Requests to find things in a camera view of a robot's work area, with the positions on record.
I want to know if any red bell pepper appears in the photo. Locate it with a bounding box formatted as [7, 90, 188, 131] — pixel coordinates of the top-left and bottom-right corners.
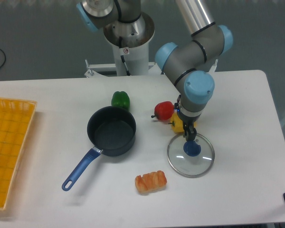
[151, 101, 174, 121]

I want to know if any glass lid with blue knob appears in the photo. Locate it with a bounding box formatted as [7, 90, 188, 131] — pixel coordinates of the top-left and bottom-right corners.
[167, 134, 215, 178]

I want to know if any yellow bell pepper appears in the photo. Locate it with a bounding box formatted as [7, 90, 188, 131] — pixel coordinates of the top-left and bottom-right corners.
[169, 113, 184, 134]

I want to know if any yellow woven basket tray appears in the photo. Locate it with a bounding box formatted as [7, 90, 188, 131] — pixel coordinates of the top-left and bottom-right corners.
[0, 97, 37, 210]

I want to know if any white metal base frame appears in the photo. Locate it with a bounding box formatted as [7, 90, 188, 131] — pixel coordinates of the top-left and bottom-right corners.
[84, 57, 219, 78]

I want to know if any green bell pepper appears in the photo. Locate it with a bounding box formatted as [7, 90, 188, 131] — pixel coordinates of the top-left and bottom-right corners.
[111, 91, 130, 111]

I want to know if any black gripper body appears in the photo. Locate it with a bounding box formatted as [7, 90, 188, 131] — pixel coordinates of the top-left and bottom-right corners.
[174, 95, 201, 123]

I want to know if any dark saucepan with blue handle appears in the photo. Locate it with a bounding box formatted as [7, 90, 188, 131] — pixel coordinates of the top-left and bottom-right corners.
[62, 106, 136, 191]

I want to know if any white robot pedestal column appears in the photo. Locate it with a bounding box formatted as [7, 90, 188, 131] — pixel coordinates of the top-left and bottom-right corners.
[104, 12, 155, 76]

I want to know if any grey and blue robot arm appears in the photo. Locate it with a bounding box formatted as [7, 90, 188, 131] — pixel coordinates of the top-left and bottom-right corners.
[76, 0, 233, 141]

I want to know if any glazed bread pastry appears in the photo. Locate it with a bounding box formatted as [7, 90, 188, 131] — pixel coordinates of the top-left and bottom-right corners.
[134, 171, 167, 194]

